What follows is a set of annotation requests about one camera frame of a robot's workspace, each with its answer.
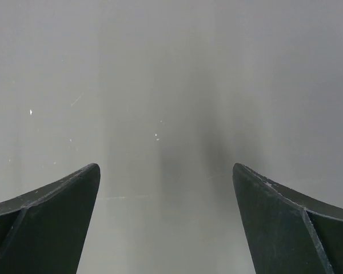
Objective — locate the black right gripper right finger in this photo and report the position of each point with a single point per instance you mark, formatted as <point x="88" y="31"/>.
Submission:
<point x="287" y="231"/>

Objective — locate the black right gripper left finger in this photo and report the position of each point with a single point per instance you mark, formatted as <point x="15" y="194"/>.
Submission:
<point x="44" y="230"/>

